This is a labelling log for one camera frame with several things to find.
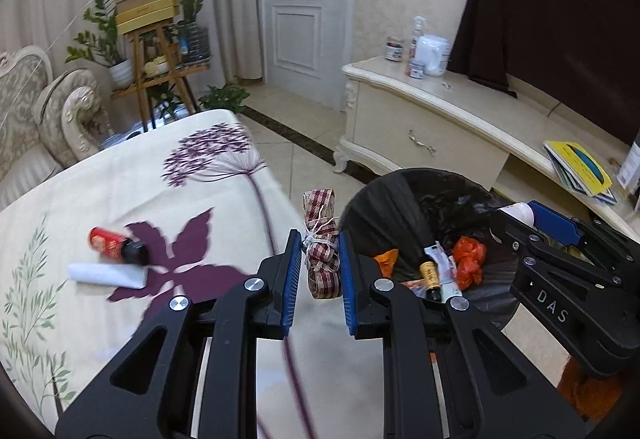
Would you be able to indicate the low green plant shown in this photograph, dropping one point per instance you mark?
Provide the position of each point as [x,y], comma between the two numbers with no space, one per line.
[165,101]

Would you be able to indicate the wooden plant stand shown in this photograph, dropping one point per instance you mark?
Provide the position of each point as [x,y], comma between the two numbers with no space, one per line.
[137,69]

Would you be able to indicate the yellow blue book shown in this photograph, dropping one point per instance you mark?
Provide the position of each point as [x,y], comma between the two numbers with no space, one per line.
[580,164]

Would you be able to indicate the dark brown curtain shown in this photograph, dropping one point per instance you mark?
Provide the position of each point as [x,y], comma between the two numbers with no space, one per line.
[550,19]

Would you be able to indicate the large red-orange plastic bag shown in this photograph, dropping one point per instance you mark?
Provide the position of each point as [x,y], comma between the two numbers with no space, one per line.
[470,261]

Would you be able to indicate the yellow object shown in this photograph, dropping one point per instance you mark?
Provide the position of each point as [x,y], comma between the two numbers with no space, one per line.
[155,65]

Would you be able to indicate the cream cabinet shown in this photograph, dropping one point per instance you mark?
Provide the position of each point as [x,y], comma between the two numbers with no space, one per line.
[425,119]

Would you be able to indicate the floral bed sheet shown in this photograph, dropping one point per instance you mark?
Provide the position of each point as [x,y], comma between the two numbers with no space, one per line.
[210,189]

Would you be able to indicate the white tube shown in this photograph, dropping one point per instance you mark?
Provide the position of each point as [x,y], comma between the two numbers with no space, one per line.
[105,275]

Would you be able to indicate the potted plant white pot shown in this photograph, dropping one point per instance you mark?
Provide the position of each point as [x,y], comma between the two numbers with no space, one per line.
[100,34]

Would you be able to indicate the plaid ribbon bundle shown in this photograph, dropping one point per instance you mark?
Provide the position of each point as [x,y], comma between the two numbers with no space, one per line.
[322,244]

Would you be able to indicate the small green floor plant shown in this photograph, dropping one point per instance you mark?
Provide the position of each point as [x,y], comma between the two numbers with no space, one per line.
[225,96]

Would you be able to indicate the clear spray bottle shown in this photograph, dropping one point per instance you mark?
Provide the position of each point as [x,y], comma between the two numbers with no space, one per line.
[415,36]

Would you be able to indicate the dark jar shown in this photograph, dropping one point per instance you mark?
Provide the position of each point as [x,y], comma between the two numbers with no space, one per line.
[395,48]

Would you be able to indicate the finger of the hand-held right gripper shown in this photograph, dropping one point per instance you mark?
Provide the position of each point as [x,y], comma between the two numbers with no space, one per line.
[525,244]
[555,224]

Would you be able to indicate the small orange plastic bag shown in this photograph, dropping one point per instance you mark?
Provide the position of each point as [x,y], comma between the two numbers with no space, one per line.
[387,259]

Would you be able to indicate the yellow flat box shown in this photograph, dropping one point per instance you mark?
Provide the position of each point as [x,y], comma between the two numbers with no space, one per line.
[147,21]
[147,8]

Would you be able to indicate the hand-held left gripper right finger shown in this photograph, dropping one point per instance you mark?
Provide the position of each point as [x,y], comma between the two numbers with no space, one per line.
[348,289]

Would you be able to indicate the red bottle black cap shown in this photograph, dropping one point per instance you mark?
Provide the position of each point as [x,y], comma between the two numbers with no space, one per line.
[107,241]

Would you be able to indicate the small yellow label bottle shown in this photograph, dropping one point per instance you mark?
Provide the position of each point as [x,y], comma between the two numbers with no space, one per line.
[430,275]

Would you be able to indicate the long grey-white packet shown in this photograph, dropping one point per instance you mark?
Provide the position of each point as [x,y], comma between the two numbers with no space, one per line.
[446,266]

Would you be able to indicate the white container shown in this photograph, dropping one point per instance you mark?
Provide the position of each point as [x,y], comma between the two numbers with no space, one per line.
[435,54]

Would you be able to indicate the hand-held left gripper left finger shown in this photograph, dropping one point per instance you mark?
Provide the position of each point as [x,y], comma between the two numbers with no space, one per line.
[291,284]

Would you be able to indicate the small tin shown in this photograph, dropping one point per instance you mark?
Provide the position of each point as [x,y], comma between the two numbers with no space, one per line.
[415,69]

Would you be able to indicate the white blue book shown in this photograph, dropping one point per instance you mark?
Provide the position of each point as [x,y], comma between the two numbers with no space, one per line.
[607,198]

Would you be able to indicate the bin with black bag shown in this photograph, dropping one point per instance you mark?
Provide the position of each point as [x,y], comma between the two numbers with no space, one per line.
[400,209]

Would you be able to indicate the white red snack packet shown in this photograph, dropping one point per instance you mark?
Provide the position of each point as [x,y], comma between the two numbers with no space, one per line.
[412,286]

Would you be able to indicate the ornate beige armchair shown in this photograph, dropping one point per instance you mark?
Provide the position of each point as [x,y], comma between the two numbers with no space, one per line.
[65,119]

